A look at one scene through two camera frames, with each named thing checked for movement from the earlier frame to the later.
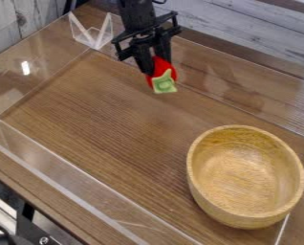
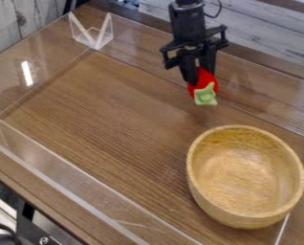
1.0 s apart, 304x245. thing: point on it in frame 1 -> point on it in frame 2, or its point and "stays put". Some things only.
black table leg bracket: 30,233 stays put
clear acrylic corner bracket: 95,37 stays put
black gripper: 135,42 -> 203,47
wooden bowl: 246,175 stays put
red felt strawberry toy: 163,78 -> 205,88
